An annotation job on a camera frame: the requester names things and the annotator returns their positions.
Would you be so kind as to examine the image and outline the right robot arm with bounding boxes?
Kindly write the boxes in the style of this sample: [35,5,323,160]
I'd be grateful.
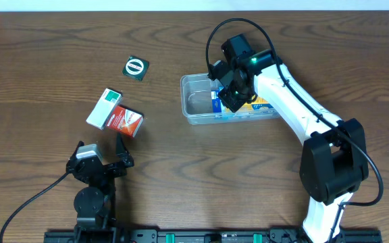
[208,34,369,242]

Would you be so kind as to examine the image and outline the white green Panadol box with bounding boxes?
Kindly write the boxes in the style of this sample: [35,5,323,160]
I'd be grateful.
[86,88,123,130]

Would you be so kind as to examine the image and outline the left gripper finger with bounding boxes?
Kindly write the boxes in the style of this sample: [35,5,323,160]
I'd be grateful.
[74,140,84,158]
[115,133,133,165]

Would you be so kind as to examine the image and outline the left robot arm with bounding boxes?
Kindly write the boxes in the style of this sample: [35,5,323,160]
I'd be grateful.
[66,134,134,230]

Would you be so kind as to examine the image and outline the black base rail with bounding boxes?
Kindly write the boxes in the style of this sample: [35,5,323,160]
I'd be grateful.
[44,227,383,243]

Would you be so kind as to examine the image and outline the yellow medicine box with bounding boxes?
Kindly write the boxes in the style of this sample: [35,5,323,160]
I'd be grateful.
[238,97,273,112]

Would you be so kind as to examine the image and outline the blue fever patch box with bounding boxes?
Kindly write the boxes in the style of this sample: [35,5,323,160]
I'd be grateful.
[210,86,276,115]

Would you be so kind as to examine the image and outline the clear plastic container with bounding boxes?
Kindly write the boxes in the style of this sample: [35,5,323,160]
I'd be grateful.
[180,74,280,125]

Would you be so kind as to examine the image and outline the dark green square box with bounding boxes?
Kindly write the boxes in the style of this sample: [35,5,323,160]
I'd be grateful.
[122,55,149,82]

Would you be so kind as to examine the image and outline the red Panadol ActiFast box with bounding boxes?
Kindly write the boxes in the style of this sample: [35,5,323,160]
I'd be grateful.
[106,105,144,138]

